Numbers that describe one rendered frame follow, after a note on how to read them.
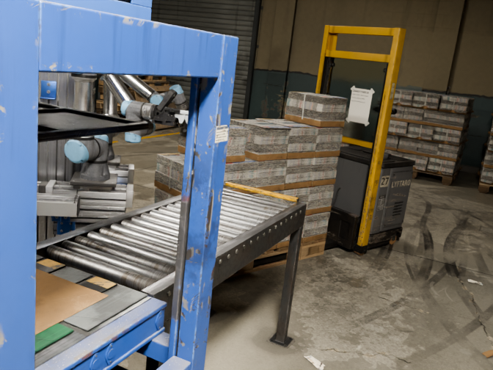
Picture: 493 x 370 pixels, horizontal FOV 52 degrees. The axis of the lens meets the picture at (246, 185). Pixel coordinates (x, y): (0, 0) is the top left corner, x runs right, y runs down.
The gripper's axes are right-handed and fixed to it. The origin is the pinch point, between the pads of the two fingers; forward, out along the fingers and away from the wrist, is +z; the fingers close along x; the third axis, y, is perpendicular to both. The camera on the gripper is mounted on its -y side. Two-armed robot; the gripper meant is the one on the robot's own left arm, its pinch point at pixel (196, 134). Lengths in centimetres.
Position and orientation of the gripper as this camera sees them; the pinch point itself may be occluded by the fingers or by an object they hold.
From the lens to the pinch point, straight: 333.5
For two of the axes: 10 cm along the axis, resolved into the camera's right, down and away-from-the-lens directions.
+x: 6.5, 2.5, -7.2
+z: 2.8, 8.0, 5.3
